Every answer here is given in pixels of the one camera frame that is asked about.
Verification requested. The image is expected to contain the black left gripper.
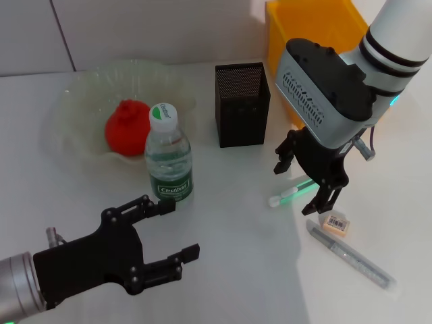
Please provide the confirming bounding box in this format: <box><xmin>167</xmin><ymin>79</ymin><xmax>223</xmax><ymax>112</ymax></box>
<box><xmin>32</xmin><ymin>194</ymin><xmax>200</xmax><ymax>310</ymax></box>

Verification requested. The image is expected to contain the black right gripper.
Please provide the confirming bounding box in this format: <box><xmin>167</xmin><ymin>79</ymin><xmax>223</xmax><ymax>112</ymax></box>
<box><xmin>273</xmin><ymin>126</ymin><xmax>350</xmax><ymax>216</ymax></box>

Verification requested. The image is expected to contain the clear green-label water bottle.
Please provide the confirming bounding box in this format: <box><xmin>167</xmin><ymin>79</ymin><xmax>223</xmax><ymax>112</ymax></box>
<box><xmin>144</xmin><ymin>103</ymin><xmax>195</xmax><ymax>210</ymax></box>

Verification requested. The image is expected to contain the red knitted toy orange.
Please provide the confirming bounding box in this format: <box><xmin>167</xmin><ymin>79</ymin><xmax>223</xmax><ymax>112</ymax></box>
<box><xmin>103</xmin><ymin>99</ymin><xmax>152</xmax><ymax>157</ymax></box>

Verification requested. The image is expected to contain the beige eraser with barcode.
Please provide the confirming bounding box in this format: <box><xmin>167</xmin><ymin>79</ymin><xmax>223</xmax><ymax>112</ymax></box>
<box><xmin>319</xmin><ymin>207</ymin><xmax>352</xmax><ymax>237</ymax></box>

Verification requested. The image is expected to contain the black mesh pen holder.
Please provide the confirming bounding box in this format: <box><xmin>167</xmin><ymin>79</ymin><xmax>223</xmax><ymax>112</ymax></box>
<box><xmin>215</xmin><ymin>61</ymin><xmax>272</xmax><ymax>149</ymax></box>

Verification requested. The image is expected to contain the grey pen in clear sleeve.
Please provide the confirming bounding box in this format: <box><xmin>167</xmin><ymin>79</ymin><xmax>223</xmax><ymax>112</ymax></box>
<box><xmin>306</xmin><ymin>218</ymin><xmax>398</xmax><ymax>300</ymax></box>

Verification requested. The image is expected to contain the pale green glass fruit plate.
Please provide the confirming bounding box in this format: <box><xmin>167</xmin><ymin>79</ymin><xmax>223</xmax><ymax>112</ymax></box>
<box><xmin>42</xmin><ymin>59</ymin><xmax>198</xmax><ymax>166</ymax></box>

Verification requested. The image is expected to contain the right wrist metal connector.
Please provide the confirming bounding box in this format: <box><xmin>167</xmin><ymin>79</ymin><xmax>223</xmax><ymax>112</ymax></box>
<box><xmin>352</xmin><ymin>134</ymin><xmax>376</xmax><ymax>162</ymax></box>

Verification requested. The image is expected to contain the wrist metal connector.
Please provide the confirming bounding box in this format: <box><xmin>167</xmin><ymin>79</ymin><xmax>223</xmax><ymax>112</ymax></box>
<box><xmin>352</xmin><ymin>134</ymin><xmax>376</xmax><ymax>162</ymax></box>
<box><xmin>45</xmin><ymin>227</ymin><xmax>68</xmax><ymax>250</ymax></box>

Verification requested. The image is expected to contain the left wrist metal connector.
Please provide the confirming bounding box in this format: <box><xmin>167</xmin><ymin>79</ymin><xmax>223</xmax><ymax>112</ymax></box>
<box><xmin>45</xmin><ymin>227</ymin><xmax>68</xmax><ymax>250</ymax></box>

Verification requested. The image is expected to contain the yellow plastic bin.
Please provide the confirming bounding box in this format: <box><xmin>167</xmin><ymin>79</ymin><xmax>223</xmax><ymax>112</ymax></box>
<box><xmin>265</xmin><ymin>0</ymin><xmax>371</xmax><ymax>130</ymax></box>

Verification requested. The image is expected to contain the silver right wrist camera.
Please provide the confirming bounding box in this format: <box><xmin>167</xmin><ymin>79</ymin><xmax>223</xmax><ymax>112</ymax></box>
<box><xmin>273</xmin><ymin>37</ymin><xmax>377</xmax><ymax>149</ymax></box>

